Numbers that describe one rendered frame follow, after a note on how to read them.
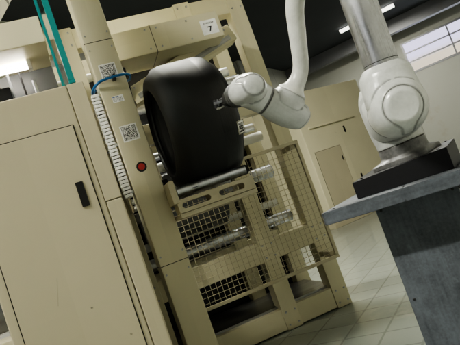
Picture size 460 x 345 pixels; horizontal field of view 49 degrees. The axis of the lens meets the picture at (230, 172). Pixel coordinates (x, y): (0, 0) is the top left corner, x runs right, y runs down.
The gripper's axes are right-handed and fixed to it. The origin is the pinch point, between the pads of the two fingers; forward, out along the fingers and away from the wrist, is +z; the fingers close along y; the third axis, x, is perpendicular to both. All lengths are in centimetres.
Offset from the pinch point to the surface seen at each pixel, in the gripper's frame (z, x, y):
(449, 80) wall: 787, 37, -818
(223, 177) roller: 20.7, 29.5, 1.4
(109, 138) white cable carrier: 36, -2, 41
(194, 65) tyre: 22.3, -21.1, -1.4
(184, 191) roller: 20.8, 29.8, 19.8
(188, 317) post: 21, 82, 35
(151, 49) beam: 65, -41, 5
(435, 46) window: 799, -50, -815
